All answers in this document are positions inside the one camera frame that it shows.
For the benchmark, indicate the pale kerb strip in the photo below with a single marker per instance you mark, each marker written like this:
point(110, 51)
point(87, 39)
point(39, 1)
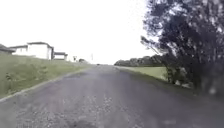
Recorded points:
point(36, 85)

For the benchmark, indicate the white house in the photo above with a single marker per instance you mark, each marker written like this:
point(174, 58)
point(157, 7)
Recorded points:
point(39, 50)

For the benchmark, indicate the dark roofed building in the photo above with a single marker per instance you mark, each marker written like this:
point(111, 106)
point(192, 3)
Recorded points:
point(4, 50)

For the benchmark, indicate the distant row of trees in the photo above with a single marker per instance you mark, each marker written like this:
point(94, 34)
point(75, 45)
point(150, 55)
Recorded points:
point(140, 61)

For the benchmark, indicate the large dark tree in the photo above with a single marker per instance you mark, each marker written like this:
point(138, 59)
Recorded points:
point(190, 36)

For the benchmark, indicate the grey asphalt path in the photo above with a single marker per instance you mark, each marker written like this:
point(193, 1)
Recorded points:
point(100, 96)

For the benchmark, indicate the grass slope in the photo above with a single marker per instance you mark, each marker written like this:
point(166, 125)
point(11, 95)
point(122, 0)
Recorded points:
point(26, 71)

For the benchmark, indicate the flat grass field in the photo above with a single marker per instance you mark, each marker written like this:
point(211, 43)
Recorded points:
point(151, 71)

